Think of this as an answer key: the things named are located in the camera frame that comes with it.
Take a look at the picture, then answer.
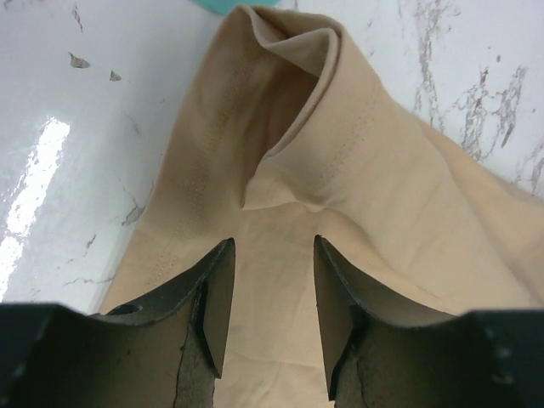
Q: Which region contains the teal cutting board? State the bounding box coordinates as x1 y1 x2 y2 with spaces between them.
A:
192 0 280 15

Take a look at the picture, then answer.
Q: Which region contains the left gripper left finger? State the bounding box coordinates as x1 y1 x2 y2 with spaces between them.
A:
1 239 235 407

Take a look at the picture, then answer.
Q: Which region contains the beige t shirt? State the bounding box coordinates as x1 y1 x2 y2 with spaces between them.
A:
101 5 543 407

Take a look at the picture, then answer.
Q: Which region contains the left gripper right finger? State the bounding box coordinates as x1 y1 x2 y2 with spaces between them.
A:
314 236 543 407

